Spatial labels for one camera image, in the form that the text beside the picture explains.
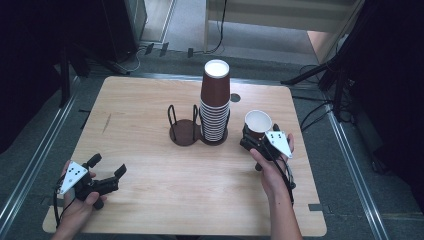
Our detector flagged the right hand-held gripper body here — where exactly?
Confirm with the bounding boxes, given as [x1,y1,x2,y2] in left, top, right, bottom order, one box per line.
[239,130,294,162]

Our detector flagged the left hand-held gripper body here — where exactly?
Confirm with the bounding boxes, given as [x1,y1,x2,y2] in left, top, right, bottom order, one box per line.
[59,161,120,202]

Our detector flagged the single brown paper cup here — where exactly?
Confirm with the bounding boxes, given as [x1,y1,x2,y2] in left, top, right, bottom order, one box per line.
[243,109,274,141]

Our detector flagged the stack of brown cups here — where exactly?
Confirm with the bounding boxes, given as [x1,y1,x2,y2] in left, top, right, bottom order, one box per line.
[199,58,232,143]

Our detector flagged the black wire cup holder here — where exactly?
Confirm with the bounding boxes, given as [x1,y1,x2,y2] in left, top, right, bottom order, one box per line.
[166,103,231,147]

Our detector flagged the person's right hand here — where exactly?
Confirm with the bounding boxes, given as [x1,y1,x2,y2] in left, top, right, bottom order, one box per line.
[249,133,296,202]

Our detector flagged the person's left hand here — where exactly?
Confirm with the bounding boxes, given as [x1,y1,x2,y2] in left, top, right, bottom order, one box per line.
[57,159,109,234]

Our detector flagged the black tripod stand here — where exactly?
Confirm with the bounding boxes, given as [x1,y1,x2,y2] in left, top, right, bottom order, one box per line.
[280,49,355,122]

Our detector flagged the black metal stand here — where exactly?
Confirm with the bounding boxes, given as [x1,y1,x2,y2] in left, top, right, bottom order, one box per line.
[59,46,72,109]

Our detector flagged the black cabinet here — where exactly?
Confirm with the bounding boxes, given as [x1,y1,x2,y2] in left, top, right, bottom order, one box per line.
[99,0,148,64]

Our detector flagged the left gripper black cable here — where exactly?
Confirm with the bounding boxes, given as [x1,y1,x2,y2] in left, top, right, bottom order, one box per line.
[52,175,77,229]

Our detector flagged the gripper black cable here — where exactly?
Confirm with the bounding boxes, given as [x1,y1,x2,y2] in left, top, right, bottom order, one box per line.
[52,175,77,229]
[266,143,298,206]

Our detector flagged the black floor cables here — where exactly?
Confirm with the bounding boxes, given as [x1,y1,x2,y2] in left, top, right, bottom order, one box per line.
[292,94,335,132]

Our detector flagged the metal floor rail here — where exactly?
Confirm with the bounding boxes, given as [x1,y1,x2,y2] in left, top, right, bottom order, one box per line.
[324,101,390,240]
[0,75,81,231]

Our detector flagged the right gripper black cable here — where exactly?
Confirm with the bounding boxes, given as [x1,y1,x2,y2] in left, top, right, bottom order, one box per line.
[266,143,298,206]

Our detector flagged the white floor cable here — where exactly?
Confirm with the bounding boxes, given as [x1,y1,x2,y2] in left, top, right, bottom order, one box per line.
[121,46,148,74]

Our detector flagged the hanging black cable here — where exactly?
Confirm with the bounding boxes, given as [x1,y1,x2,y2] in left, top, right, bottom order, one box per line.
[194,0,229,55]

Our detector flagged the white shelf frame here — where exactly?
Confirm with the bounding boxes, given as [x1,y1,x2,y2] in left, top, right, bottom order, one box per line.
[203,0,365,55]

